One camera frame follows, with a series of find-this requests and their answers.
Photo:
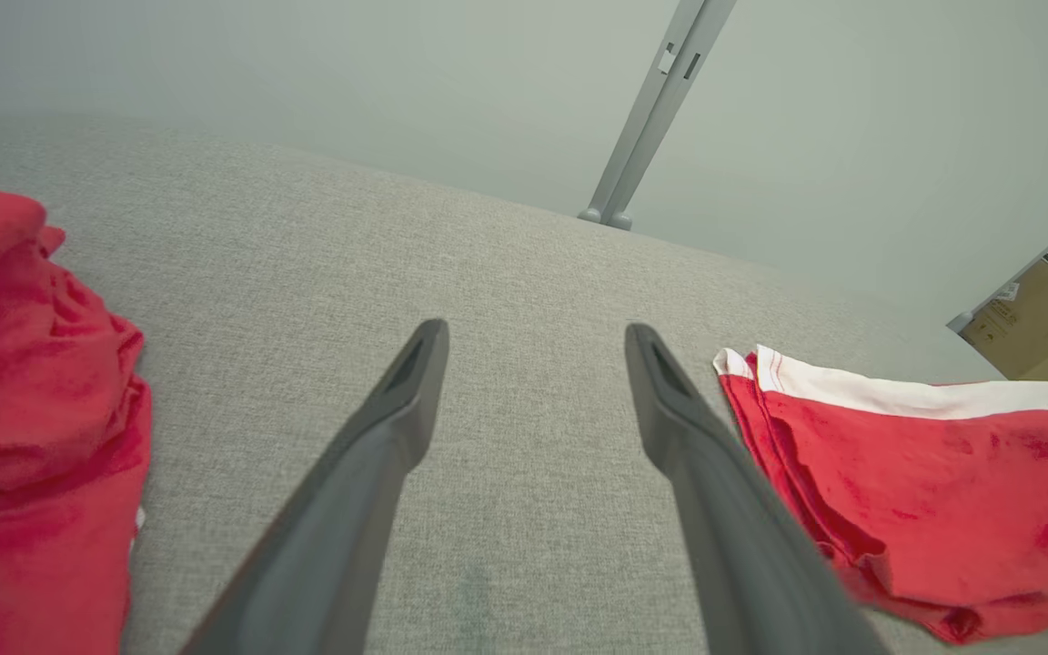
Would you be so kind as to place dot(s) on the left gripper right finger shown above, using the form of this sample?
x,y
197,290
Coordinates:
x,y
742,546

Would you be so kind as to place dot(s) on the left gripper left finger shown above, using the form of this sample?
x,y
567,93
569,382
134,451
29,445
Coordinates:
x,y
351,509

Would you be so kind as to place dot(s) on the red shorts with white stripe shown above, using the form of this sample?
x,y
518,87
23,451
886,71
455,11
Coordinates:
x,y
942,509

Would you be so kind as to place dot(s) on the red jersey with white trim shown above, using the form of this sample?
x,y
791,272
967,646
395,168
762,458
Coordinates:
x,y
24,409

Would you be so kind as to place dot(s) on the grey fabric sofa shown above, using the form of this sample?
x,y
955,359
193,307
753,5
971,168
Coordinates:
x,y
524,318

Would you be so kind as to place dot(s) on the brown cardboard box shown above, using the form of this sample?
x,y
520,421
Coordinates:
x,y
1042,327

